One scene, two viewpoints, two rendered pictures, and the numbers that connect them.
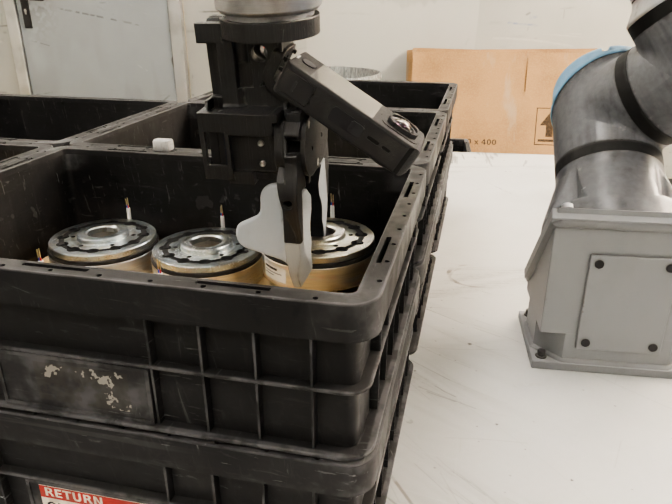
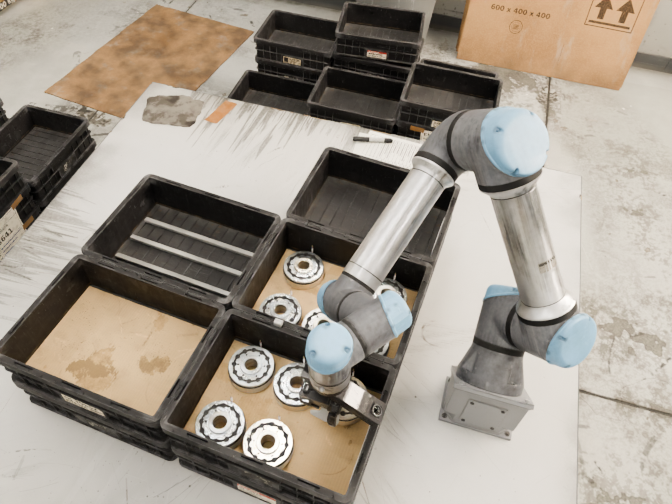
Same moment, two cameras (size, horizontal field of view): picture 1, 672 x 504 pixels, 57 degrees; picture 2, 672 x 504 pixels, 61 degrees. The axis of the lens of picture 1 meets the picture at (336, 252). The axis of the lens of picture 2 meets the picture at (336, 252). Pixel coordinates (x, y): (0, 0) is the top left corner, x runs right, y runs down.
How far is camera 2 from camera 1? 0.93 m
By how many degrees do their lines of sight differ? 28
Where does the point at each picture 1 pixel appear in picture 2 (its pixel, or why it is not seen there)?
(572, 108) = (487, 315)
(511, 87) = not seen: outside the picture
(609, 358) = (473, 425)
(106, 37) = not seen: outside the picture
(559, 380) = (447, 430)
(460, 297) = (422, 354)
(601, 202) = (479, 382)
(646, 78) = (516, 334)
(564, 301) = (456, 406)
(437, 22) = not seen: outside the picture
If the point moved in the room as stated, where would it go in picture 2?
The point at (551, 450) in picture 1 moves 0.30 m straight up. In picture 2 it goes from (427, 474) to (455, 421)
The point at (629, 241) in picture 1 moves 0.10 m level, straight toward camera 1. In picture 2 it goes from (486, 400) to (466, 436)
